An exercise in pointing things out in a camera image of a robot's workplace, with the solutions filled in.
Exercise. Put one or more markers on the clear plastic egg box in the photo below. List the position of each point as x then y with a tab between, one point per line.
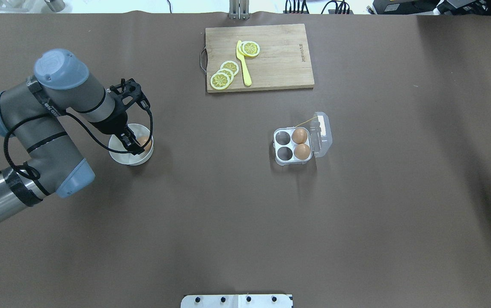
320	140

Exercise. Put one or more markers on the lemon slice near knife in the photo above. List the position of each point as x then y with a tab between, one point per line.
249	49

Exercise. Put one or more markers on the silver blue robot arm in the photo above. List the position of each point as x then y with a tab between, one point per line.
41	157

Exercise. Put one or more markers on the white pedestal column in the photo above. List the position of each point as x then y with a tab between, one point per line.
238	301

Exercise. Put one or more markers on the lemon slice outer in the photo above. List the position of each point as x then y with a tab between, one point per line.
219	81

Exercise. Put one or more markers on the black monitor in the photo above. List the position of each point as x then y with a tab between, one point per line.
436	7

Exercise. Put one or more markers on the small steel cup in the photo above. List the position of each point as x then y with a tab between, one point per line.
55	5

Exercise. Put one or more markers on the brown egg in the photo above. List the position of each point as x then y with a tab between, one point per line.
145	141
302	151
300	135

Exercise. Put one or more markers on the white cup rack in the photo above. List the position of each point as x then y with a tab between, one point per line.
16	5

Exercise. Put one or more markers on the white ceramic bowl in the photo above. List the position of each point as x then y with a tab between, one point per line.
120	155

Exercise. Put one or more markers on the wooden cutting board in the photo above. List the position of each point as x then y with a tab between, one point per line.
283	61

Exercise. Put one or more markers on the brown table mat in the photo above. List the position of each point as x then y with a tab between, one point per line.
396	214

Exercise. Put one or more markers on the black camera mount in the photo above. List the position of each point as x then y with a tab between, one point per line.
127	93

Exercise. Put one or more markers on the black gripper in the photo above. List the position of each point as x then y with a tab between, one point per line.
110	125

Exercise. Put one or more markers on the lemon slice inner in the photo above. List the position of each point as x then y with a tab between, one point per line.
230	65

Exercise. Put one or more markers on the aluminium frame post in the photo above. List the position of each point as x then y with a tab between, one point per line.
239	10

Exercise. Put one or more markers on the lemon slice middle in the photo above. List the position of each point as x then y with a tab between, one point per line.
228	73

